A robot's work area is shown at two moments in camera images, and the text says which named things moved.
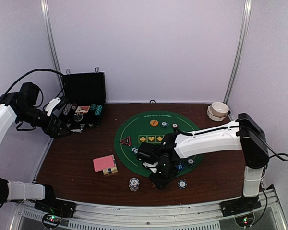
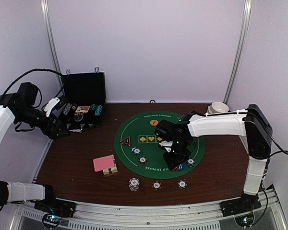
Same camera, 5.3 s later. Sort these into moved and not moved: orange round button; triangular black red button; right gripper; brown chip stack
Moved: right gripper
Not moved: triangular black red button; brown chip stack; orange round button
